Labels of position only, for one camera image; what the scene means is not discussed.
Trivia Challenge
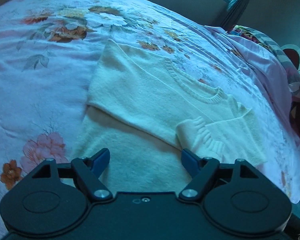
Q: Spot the floral pillow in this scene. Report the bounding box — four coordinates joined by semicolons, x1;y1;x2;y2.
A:
228;25;300;102

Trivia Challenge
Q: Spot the white knit sweater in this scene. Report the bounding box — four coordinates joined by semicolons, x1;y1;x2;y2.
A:
71;40;266;192

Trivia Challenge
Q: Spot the pink blanket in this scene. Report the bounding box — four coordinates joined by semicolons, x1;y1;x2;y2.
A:
205;25;292;115

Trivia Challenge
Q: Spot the white red headboard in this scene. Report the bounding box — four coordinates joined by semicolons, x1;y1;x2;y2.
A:
281;44;300;74

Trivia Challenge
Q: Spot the floral bed sheet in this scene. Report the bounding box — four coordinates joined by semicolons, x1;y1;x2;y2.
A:
0;0;300;239

